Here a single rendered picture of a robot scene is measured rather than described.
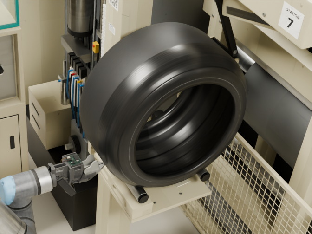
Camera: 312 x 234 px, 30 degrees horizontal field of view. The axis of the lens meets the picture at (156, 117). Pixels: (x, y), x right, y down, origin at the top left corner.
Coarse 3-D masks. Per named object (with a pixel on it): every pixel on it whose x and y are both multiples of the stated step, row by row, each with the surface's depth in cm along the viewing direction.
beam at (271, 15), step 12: (240, 0) 188; (252, 0) 183; (264, 0) 178; (276, 0) 173; (288, 0) 169; (300, 0) 164; (264, 12) 179; (276, 12) 174; (300, 12) 165; (276, 24) 176; (288, 36) 172; (300, 36) 168; (300, 48) 170
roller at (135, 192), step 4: (128, 184) 222; (132, 188) 220; (136, 188) 219; (140, 188) 219; (132, 192) 220; (136, 192) 218; (140, 192) 217; (144, 192) 218; (136, 196) 218; (140, 196) 216; (144, 196) 217; (148, 196) 218; (140, 200) 217; (144, 200) 218
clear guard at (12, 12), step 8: (0, 0) 224; (8, 0) 226; (16, 0) 227; (0, 8) 226; (8, 8) 228; (16, 8) 229; (0, 16) 228; (8, 16) 230; (16, 16) 231; (0, 24) 230; (8, 24) 232; (16, 24) 233
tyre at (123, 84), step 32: (160, 32) 198; (192, 32) 203; (96, 64) 201; (128, 64) 191; (160, 64) 187; (192, 64) 189; (224, 64) 197; (96, 96) 197; (128, 96) 186; (160, 96) 187; (192, 96) 239; (224, 96) 229; (96, 128) 197; (128, 128) 189; (160, 128) 241; (192, 128) 240; (224, 128) 229; (128, 160) 198; (160, 160) 233; (192, 160) 231
